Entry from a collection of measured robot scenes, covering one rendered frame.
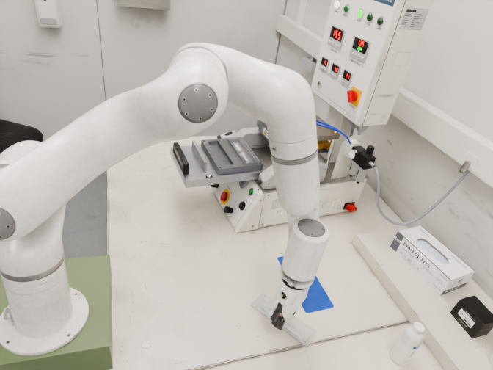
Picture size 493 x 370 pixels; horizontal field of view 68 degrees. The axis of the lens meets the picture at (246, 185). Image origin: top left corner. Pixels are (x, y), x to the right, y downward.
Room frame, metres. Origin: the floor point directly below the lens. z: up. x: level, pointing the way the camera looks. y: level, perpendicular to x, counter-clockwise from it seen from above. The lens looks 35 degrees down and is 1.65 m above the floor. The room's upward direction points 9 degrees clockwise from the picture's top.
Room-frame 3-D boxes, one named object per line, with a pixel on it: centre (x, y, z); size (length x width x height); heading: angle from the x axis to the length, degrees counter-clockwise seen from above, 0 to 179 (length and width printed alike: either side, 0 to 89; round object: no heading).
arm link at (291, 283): (0.62, -0.16, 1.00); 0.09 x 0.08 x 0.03; 147
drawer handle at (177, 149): (1.06, 0.24, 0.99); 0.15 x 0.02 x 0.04; 28
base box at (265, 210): (1.25, -0.16, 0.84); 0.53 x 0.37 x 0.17; 118
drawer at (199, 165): (1.12, 0.12, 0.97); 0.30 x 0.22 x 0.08; 118
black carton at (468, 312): (0.72, -0.71, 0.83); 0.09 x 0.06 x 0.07; 23
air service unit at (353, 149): (1.13, -0.37, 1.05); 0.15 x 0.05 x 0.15; 28
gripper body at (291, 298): (0.62, -0.16, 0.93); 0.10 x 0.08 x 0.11; 147
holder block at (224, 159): (1.15, 0.07, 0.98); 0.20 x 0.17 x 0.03; 28
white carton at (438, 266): (0.94, -0.65, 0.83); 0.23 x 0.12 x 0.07; 30
